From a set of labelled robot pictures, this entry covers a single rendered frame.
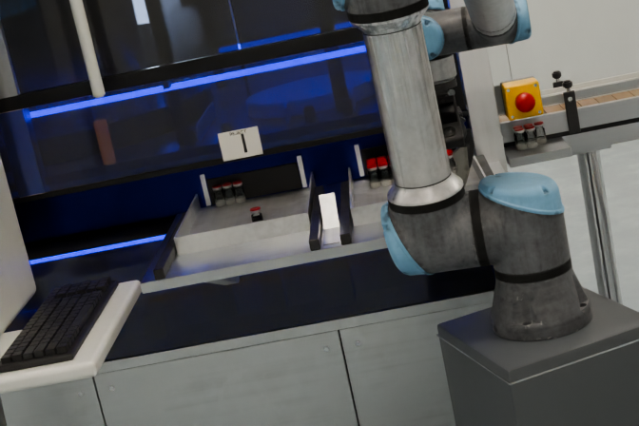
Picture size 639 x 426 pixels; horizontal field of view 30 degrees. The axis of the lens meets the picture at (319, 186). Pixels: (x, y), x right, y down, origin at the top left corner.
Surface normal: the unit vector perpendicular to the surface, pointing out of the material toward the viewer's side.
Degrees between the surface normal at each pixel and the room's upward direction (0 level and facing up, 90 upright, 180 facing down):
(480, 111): 90
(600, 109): 90
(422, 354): 90
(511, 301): 72
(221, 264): 0
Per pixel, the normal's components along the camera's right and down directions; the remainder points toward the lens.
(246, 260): -0.20, -0.95
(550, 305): 0.07, -0.09
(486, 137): -0.02, 0.24
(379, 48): -0.50, 0.40
